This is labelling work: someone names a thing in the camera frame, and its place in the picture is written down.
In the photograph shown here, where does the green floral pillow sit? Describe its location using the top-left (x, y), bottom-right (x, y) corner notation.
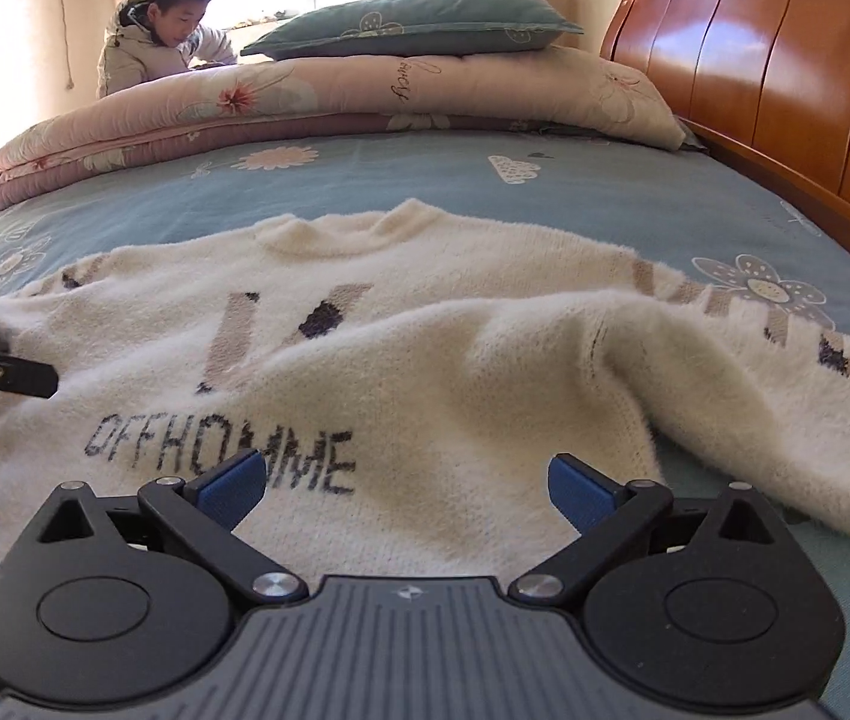
top-left (239, 0), bottom-right (585, 61)

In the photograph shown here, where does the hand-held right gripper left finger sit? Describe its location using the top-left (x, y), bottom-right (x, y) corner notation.
top-left (35, 448), bottom-right (310, 605)

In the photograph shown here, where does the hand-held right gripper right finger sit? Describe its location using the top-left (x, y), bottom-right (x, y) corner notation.
top-left (507, 454), bottom-right (782, 605)

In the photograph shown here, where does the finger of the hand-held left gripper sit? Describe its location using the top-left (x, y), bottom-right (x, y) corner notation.
top-left (0, 340), bottom-right (60, 398)

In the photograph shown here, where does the wooden headboard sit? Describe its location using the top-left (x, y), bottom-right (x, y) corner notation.
top-left (600, 0), bottom-right (850, 301)

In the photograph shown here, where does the blue floral bed sheet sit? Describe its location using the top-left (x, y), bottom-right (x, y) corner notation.
top-left (0, 131), bottom-right (850, 720)

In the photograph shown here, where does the cream knit sweater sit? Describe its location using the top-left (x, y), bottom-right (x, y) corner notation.
top-left (0, 199), bottom-right (850, 691)

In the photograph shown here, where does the pink floral folded quilt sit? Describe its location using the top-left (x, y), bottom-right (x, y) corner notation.
top-left (0, 45), bottom-right (703, 230)

